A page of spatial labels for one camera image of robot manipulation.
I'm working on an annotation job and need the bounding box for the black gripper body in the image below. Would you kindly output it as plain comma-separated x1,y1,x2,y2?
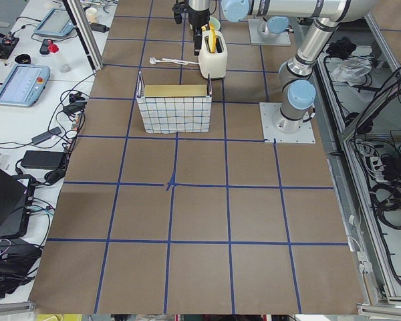
188,7,210,36

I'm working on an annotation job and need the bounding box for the white two-slot toaster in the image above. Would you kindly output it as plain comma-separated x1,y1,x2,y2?
198,30,228,80

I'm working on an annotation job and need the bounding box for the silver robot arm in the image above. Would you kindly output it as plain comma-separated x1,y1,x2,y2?
272,18,338,134
221,1,377,62

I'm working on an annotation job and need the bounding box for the yellow toast slice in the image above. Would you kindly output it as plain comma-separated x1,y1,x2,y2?
208,23,217,54

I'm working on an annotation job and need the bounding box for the light green plate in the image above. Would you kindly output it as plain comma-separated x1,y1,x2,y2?
209,15,221,30

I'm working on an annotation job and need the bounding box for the white paper cup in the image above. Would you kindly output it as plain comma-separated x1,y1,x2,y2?
85,7,99,23

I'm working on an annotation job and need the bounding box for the clear spray bottle red cap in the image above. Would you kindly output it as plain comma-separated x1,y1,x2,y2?
47,40,72,73

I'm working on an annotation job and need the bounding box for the far blue teach pendant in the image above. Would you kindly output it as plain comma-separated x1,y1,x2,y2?
33,8,74,38

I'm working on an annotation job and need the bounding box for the blue teach pendant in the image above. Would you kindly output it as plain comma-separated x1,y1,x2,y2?
0,64,51,107
33,8,74,38

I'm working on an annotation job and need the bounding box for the black cloth bundle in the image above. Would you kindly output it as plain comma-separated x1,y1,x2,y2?
325,36,357,60

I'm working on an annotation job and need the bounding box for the crumpled white cloth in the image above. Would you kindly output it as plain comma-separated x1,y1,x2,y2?
331,58,372,86

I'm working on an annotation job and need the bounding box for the near blue teach pendant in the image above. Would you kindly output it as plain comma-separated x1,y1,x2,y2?
0,64,51,107

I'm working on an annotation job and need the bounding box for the grey small adapter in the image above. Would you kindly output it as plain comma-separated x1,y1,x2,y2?
31,126,61,145

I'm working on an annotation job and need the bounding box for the black power adapter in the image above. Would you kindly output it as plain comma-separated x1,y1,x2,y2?
21,150,65,170

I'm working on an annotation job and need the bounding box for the black laptop computer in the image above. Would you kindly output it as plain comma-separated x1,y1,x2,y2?
0,169,35,239

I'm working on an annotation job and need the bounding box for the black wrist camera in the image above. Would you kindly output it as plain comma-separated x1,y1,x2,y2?
172,0,188,25

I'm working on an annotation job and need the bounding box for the white toaster power cable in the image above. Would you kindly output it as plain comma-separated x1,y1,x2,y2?
148,56,200,66

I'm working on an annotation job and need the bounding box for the wire basket with wooden board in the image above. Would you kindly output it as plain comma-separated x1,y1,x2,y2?
136,72,213,134

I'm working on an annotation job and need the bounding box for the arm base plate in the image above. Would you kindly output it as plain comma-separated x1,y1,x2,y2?
248,16,291,46
259,102,315,144

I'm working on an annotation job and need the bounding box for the aluminium frame post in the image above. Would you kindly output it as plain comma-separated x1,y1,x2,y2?
63,0,103,72

